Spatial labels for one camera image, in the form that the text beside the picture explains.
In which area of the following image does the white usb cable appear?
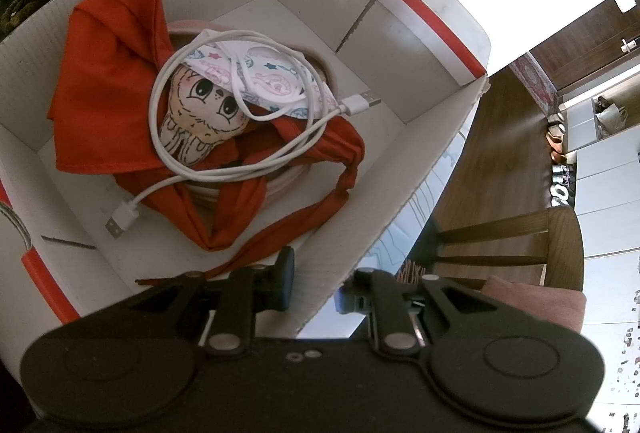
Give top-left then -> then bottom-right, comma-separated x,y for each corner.
105,29 -> 383,242

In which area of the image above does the red patterned rug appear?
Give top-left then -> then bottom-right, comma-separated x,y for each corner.
510,53 -> 559,106

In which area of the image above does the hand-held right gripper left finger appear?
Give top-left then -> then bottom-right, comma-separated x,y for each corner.
125,245 -> 297,358

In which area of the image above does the wooden dining chair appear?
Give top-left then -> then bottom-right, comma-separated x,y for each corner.
427,205 -> 586,330

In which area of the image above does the red cloth bag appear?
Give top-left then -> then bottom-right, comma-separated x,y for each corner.
47,0 -> 367,287

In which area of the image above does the pink round bowl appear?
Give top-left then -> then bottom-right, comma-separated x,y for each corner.
165,19 -> 342,210

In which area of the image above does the white storage cabinet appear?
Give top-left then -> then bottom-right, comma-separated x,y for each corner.
557,63 -> 640,433

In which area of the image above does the row of shoes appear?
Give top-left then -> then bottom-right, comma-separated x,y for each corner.
544,109 -> 577,210

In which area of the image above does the red and white cardboard box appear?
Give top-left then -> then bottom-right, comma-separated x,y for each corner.
0,0 -> 493,331

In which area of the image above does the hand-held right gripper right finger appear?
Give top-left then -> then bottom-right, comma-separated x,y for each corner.
336,268 -> 507,360

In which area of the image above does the printed rag doll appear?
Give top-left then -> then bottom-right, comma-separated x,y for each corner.
159,63 -> 251,164

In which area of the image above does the white bag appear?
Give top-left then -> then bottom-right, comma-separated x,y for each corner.
594,104 -> 629,137

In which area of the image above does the brown wooden door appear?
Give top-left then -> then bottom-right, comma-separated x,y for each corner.
529,0 -> 640,100

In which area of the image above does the patterned face mask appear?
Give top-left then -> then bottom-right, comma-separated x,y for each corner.
182,40 -> 335,120

